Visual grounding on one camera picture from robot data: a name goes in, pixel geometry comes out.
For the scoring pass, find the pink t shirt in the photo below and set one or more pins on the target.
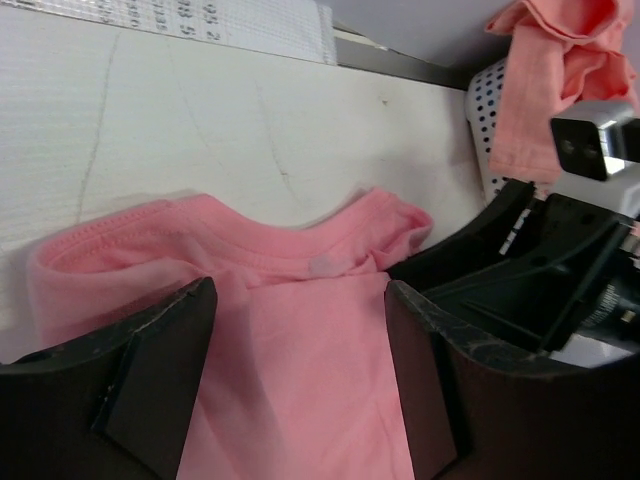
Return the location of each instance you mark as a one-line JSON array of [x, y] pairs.
[[299, 381]]

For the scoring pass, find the white plastic basket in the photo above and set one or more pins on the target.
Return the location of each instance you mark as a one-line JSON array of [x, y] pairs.
[[482, 102]]

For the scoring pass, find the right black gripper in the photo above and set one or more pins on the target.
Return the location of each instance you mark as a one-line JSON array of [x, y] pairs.
[[534, 272]]

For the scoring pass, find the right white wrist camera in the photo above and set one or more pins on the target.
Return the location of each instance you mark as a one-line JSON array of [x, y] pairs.
[[596, 139]]

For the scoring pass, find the papers at table back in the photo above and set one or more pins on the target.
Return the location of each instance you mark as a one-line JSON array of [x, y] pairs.
[[294, 29]]

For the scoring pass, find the salmon orange t shirt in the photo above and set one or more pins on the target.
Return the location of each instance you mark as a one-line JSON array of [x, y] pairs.
[[561, 52]]

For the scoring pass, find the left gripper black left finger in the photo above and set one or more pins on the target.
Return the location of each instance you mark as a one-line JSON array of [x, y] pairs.
[[115, 403]]

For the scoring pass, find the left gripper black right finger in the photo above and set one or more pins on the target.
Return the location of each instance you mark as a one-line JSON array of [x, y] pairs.
[[476, 407]]

